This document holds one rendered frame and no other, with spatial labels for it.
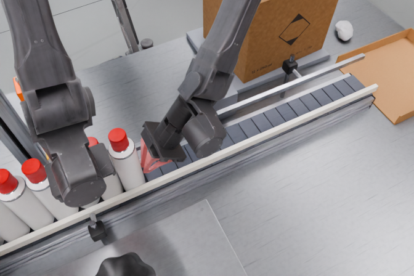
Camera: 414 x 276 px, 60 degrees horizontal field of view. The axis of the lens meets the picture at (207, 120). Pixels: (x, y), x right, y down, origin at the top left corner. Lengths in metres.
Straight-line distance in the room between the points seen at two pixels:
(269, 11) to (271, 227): 0.51
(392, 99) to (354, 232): 0.44
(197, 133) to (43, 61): 0.30
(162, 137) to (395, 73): 0.79
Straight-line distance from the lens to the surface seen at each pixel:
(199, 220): 0.81
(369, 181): 0.99
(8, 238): 0.85
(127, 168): 0.74
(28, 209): 0.77
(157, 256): 0.79
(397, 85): 1.21
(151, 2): 2.86
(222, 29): 0.65
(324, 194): 0.93
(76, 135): 0.52
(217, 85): 0.66
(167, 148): 0.73
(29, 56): 0.47
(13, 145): 0.84
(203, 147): 0.65
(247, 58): 0.99
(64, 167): 0.49
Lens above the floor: 1.63
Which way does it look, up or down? 54 degrees down
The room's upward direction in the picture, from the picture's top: straight up
